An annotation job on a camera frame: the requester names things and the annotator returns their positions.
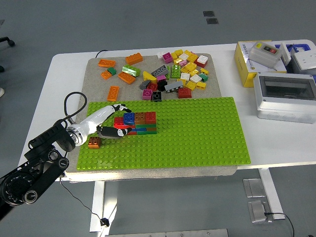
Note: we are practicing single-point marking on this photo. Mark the small white toy brick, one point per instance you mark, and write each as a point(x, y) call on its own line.
point(160, 55)

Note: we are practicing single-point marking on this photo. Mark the yellow cardboard box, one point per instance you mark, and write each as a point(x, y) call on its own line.
point(243, 66)

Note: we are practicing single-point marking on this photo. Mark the red sloped toy brick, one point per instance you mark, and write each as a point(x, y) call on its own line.
point(184, 92)

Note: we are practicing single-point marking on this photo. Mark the white wall socket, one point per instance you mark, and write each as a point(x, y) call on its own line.
point(304, 60)

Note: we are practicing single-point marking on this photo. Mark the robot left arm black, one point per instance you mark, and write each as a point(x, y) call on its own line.
point(37, 158)

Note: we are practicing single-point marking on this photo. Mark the black square hollow brick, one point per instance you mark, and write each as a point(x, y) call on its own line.
point(156, 96)

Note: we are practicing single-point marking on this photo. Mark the grey push-button switch box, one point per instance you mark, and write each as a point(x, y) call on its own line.
point(265, 54)

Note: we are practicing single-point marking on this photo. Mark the red brick under white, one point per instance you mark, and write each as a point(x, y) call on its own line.
point(200, 64)

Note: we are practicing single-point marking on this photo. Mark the white square toy brick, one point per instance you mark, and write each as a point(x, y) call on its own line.
point(185, 76)
point(202, 59)
point(183, 56)
point(196, 78)

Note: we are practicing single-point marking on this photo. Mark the long dark green brick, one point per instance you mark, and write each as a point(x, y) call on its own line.
point(146, 132)
point(145, 126)

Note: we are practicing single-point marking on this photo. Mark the white electrical enclosure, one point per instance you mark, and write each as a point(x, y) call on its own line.
point(286, 98)

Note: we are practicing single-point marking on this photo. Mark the white table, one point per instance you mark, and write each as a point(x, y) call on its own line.
point(61, 81)

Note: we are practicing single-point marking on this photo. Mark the square magenta toy brick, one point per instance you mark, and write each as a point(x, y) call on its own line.
point(147, 94)
point(167, 57)

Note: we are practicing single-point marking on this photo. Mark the black toy brick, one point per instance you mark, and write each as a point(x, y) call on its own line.
point(161, 86)

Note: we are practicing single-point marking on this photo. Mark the brown square toy brick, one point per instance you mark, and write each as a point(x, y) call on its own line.
point(140, 118)
point(94, 143)

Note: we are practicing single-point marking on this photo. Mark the small orange toy brick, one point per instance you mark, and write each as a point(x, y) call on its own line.
point(105, 74)

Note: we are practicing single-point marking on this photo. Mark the small white box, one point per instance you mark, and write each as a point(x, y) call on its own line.
point(287, 54)

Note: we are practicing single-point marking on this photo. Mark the grey brick with holes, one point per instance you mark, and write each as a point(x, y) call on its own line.
point(160, 70)

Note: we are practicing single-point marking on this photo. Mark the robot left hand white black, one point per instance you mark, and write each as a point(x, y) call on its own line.
point(98, 118)

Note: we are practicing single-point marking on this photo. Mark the small magenta toy brick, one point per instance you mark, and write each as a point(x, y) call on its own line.
point(161, 78)

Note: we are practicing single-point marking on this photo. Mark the green studded baseplate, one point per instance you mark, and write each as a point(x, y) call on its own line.
point(185, 138)

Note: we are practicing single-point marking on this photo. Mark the small yellow toy brick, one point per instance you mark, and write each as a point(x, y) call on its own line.
point(201, 85)
point(179, 52)
point(204, 71)
point(190, 85)
point(181, 81)
point(194, 72)
point(174, 55)

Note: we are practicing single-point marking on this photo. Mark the square red toy brick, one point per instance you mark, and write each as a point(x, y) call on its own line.
point(150, 117)

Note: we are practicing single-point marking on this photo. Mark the long orange toy brick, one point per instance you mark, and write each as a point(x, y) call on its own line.
point(106, 63)
point(134, 58)
point(113, 93)
point(126, 77)

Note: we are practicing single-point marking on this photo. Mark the lime green studded brick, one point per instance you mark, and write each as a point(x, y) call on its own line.
point(175, 71)

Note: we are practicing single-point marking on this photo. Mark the grey sloped toy brick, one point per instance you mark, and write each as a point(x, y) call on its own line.
point(144, 85)

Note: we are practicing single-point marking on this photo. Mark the yellow sloped toy brick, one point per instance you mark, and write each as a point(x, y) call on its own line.
point(149, 77)

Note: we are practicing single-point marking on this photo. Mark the dark floor hatch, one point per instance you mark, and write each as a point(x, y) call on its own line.
point(209, 13)
point(212, 21)

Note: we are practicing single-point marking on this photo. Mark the large yellow toy brick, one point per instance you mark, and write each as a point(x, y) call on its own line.
point(191, 56)
point(190, 66)

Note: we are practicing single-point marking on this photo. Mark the long grey toy brick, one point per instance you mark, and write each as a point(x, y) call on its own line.
point(173, 86)

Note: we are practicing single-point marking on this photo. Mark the grey metal base plate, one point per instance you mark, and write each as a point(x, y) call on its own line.
point(168, 233)

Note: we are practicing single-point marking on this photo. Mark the small dark green brick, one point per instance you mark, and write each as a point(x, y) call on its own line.
point(203, 77)
point(112, 71)

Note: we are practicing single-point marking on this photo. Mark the small red toy brick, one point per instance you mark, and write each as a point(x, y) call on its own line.
point(152, 86)

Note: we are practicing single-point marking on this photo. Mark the grey-brown mat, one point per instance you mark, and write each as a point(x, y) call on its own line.
point(98, 84)

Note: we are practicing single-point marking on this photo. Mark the long lime green brick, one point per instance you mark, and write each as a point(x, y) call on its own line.
point(131, 70)

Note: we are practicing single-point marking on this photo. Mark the small pink toy brick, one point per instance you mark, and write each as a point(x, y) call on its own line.
point(183, 63)

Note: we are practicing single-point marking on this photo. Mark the silver metal floor plate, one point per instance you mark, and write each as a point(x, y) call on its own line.
point(254, 187)
point(259, 212)

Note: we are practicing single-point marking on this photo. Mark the black chair base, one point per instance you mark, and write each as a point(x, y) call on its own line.
point(1, 68)
point(8, 40)

